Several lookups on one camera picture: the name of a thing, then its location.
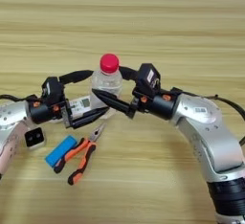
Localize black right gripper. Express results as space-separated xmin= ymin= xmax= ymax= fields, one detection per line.
xmin=91 ymin=65 xmax=182 ymax=121

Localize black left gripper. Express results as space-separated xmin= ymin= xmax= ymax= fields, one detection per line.
xmin=27 ymin=69 xmax=111 ymax=130

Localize white remote control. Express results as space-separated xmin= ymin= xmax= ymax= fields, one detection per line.
xmin=67 ymin=95 xmax=94 ymax=120

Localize clear bottle with red cap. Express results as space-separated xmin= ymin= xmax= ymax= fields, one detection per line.
xmin=89 ymin=53 xmax=124 ymax=111

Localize orange black pliers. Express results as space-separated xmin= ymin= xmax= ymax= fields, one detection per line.
xmin=53 ymin=121 xmax=108 ymax=187

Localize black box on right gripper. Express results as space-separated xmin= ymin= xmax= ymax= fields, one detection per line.
xmin=136 ymin=62 xmax=162 ymax=98

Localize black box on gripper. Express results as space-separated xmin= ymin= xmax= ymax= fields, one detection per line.
xmin=41 ymin=76 xmax=65 ymax=106
xmin=136 ymin=62 xmax=162 ymax=98

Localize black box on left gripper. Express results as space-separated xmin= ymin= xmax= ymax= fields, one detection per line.
xmin=41 ymin=76 xmax=65 ymax=106

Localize blue rectangular block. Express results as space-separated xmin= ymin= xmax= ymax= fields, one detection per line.
xmin=44 ymin=134 xmax=78 ymax=168

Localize small black white cube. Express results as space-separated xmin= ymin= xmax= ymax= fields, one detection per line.
xmin=24 ymin=126 xmax=47 ymax=151

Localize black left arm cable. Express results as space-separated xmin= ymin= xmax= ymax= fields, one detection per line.
xmin=0 ymin=94 xmax=40 ymax=103

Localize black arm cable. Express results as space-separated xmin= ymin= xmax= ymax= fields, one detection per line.
xmin=178 ymin=87 xmax=245 ymax=146
xmin=0 ymin=94 xmax=40 ymax=103

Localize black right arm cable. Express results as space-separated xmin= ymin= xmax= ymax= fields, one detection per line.
xmin=178 ymin=87 xmax=245 ymax=146

